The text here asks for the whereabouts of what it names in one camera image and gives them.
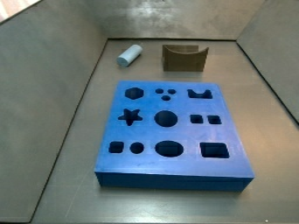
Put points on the light blue oval cylinder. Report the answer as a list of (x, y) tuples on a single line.
[(126, 58)]

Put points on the dark curved cradle fixture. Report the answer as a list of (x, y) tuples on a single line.
[(183, 58)]

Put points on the blue foam shape-sorter block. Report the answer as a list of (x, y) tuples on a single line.
[(171, 139)]

